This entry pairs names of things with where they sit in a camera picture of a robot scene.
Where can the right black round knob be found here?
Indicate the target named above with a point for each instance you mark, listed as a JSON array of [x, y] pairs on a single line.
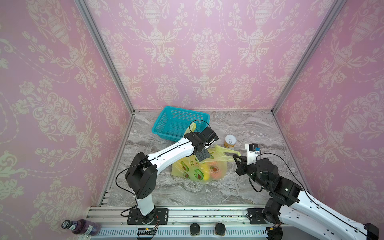
[[220, 229]]

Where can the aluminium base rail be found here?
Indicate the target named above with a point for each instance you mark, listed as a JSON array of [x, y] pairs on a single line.
[[243, 222]]

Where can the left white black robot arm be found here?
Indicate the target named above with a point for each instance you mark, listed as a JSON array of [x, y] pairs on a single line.
[[142, 174]]

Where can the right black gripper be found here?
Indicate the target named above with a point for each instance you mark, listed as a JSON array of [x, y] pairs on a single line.
[[245, 168]]

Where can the teal plastic basket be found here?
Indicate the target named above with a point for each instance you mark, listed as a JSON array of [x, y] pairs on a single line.
[[173, 122]]

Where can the black round knob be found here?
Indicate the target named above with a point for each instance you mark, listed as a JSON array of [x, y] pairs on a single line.
[[195, 229], [220, 229]]

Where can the yellow plastic bag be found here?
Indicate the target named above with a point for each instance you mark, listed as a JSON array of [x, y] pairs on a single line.
[[213, 168]]

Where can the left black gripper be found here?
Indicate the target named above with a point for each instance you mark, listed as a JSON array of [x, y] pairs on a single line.
[[204, 154]]

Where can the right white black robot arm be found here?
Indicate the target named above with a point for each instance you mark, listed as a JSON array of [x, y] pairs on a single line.
[[292, 205]]

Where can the white yellow tin can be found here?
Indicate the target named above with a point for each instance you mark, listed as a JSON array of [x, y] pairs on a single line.
[[230, 141]]

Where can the purple plastic bottle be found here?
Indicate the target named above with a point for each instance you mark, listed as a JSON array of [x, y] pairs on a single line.
[[81, 227]]

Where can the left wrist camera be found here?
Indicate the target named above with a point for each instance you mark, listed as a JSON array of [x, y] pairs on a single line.
[[211, 136]]

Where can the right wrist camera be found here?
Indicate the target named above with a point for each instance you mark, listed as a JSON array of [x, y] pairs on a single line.
[[253, 151]]

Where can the left black round knob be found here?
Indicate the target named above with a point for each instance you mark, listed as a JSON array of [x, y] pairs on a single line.
[[195, 229]]

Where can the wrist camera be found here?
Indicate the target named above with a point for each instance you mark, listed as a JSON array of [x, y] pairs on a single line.
[[211, 136], [253, 151]]

